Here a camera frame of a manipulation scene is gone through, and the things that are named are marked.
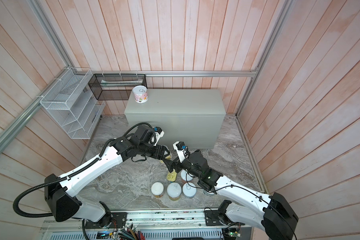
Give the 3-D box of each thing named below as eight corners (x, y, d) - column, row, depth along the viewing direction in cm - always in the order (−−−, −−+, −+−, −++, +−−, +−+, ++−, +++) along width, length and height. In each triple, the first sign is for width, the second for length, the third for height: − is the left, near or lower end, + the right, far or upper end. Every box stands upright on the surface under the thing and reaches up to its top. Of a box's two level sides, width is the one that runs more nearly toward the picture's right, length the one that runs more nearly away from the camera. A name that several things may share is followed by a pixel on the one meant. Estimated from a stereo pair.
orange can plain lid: (167, 200, 81) (166, 197, 75) (168, 186, 86) (167, 182, 80) (181, 200, 81) (181, 197, 75) (181, 186, 86) (181, 182, 80)
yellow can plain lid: (152, 198, 82) (150, 193, 76) (153, 186, 86) (151, 181, 80) (163, 198, 82) (162, 193, 76) (164, 186, 86) (163, 181, 80)
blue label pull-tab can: (182, 198, 82) (182, 195, 77) (182, 185, 86) (182, 182, 82) (195, 198, 82) (197, 195, 77) (194, 185, 86) (196, 182, 82)
